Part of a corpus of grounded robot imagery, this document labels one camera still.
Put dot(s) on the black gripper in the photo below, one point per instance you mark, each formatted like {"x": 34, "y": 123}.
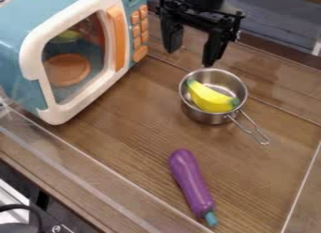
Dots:
{"x": 212, "y": 16}

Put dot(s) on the purple toy eggplant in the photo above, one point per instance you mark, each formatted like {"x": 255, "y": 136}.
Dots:
{"x": 187, "y": 174}

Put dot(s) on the yellow toy banana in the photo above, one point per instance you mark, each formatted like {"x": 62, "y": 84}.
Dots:
{"x": 211, "y": 100}

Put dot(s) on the blue toy microwave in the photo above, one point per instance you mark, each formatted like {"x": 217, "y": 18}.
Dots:
{"x": 106, "y": 30}

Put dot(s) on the orange microwave turntable plate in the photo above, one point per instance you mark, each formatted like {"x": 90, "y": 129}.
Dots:
{"x": 67, "y": 69}

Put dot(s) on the clear acrylic barrier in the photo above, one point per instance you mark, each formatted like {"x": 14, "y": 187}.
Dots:
{"x": 102, "y": 196}

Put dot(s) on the silver pot with handle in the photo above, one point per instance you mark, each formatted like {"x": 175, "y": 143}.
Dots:
{"x": 227, "y": 83}

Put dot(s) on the black device with cable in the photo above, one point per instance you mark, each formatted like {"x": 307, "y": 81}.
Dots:
{"x": 27, "y": 219}

